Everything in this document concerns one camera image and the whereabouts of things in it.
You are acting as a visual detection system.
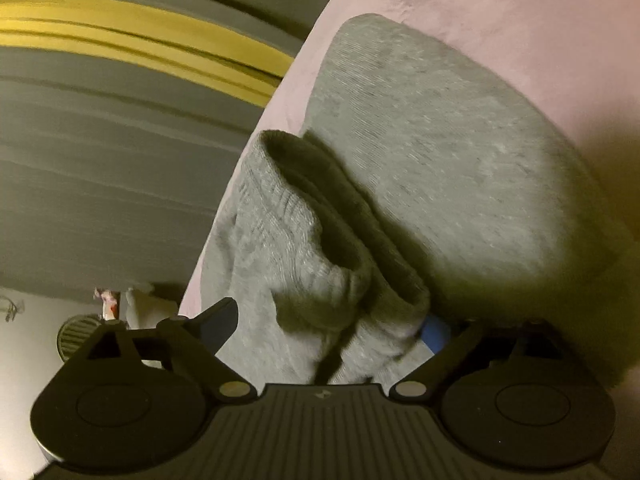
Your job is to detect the grey sweatpants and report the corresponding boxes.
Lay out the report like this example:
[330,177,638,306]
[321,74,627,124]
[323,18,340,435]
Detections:
[201,14,639,386]

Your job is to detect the grey green curtain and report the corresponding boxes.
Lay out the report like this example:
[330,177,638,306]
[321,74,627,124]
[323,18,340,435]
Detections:
[1,0,329,300]

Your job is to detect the pink bed blanket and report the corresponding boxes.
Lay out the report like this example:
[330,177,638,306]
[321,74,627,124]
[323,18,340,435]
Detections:
[177,0,640,391]

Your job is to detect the yellow curtain strip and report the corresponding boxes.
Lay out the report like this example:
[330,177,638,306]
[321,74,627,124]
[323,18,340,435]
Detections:
[1,0,293,107]

